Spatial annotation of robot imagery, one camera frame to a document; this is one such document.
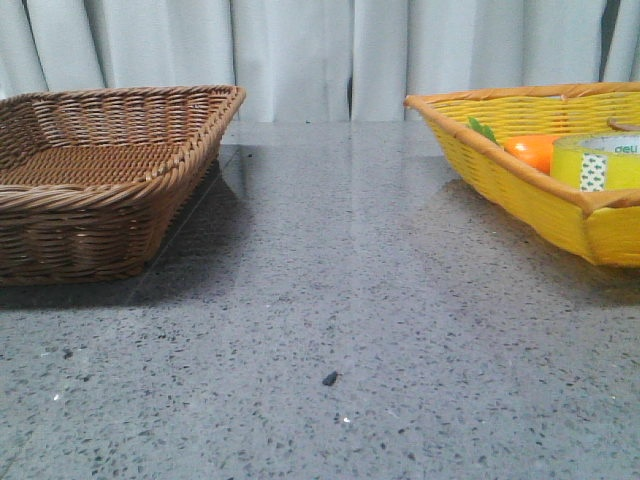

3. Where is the yellow tape roll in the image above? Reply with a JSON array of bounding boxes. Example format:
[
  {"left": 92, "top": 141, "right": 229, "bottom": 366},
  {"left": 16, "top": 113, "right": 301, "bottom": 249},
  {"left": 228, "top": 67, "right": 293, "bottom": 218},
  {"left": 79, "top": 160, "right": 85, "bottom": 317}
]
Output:
[{"left": 550, "top": 133, "right": 639, "bottom": 192}]

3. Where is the small black debris piece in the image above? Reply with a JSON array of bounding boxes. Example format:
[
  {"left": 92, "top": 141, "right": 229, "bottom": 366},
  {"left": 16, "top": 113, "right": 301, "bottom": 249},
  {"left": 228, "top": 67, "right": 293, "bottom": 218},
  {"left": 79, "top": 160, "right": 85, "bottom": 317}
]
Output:
[{"left": 322, "top": 371, "right": 339, "bottom": 386}]

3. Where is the white curtain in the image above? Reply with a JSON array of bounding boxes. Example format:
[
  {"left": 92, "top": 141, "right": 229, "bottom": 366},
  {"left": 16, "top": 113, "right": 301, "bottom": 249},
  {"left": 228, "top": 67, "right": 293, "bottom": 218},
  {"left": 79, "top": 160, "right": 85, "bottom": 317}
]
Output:
[{"left": 1, "top": 1, "right": 639, "bottom": 122}]

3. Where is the orange toy carrot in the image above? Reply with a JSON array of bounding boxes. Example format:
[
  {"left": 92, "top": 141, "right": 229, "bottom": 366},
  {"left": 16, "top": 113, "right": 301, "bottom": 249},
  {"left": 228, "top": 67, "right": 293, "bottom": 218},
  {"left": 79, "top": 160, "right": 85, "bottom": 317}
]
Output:
[{"left": 467, "top": 117, "right": 561, "bottom": 175}]

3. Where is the brown wicker basket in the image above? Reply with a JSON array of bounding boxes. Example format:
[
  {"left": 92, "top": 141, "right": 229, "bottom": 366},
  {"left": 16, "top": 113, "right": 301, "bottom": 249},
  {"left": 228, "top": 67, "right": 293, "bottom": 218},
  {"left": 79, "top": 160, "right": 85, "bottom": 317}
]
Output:
[{"left": 1, "top": 85, "right": 246, "bottom": 286}]

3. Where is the yellow woven basket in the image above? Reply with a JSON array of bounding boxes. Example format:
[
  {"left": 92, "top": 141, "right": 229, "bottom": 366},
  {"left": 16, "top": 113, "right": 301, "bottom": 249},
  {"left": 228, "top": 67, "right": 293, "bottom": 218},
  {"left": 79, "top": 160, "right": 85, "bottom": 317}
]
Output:
[{"left": 404, "top": 82, "right": 639, "bottom": 268}]

